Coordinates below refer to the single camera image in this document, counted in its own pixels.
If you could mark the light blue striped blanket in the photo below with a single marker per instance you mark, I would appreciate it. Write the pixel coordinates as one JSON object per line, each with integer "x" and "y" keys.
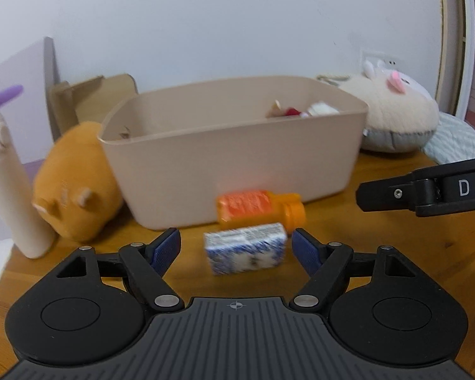
{"x": 453, "y": 141}

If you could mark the beige plastic storage bin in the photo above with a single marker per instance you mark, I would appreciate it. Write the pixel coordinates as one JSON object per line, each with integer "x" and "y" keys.
{"x": 173, "y": 151}

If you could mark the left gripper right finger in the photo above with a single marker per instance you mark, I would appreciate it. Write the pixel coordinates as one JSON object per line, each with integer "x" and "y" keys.
{"x": 327, "y": 265}

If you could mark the cream round plush pillow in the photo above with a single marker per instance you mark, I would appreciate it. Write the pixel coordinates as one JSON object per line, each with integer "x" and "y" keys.
{"x": 402, "y": 116}

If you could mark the cream tumbler bottle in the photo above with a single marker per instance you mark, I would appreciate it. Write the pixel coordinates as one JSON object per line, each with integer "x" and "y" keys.
{"x": 30, "y": 232}

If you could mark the white red plush toy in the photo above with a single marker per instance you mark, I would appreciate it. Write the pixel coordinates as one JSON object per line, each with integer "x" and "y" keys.
{"x": 315, "y": 110}

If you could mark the blue white tissue pack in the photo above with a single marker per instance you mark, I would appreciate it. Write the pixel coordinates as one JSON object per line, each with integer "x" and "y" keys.
{"x": 245, "y": 249}

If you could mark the lavender board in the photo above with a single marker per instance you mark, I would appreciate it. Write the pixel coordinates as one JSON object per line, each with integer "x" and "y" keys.
{"x": 27, "y": 115}

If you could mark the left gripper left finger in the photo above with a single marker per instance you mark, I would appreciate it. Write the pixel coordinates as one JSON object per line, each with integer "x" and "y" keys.
{"x": 145, "y": 266}

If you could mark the white wall socket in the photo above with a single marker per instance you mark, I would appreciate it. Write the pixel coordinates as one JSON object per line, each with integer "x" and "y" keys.
{"x": 382, "y": 60}

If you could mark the purple pen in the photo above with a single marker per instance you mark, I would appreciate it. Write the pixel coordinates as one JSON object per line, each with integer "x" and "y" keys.
{"x": 10, "y": 93}

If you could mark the orange plastic bottle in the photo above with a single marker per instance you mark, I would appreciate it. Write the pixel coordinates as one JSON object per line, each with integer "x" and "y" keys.
{"x": 260, "y": 207}

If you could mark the orange bear plush toy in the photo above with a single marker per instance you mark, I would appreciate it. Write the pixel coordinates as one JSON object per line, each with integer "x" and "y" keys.
{"x": 75, "y": 190}

